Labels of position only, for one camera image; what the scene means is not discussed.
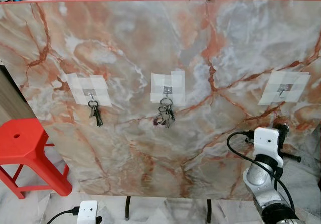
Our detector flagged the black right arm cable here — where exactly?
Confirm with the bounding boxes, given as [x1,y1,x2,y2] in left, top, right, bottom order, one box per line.
[226,130,297,215]

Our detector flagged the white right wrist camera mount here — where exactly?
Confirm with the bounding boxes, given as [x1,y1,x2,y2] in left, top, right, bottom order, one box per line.
[253,127,280,158]

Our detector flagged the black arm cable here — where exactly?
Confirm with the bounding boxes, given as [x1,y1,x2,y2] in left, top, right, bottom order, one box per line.
[226,130,297,215]
[44,207,80,224]

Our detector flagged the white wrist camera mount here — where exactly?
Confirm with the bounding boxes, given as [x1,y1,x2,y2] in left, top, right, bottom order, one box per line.
[253,127,280,158]
[77,200,99,224]

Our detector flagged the key bunch with purple tag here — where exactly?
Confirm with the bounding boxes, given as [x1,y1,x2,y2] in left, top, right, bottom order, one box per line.
[153,98,177,129]

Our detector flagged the marble pattern board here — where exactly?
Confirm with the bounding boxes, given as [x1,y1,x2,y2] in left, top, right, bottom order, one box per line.
[0,0,321,201]

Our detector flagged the black board leg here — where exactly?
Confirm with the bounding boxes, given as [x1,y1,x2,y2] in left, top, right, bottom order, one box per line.
[125,196,132,221]
[205,199,213,224]

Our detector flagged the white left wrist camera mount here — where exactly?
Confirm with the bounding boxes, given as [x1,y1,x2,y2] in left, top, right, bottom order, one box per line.
[77,200,99,224]

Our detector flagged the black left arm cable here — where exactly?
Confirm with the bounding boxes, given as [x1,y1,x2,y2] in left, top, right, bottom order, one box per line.
[44,207,80,224]

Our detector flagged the red plastic stool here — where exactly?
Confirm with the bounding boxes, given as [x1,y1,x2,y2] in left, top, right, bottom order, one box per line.
[0,118,74,200]

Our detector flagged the dark key bunch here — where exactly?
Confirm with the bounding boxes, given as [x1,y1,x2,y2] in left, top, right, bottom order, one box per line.
[88,99,105,128]

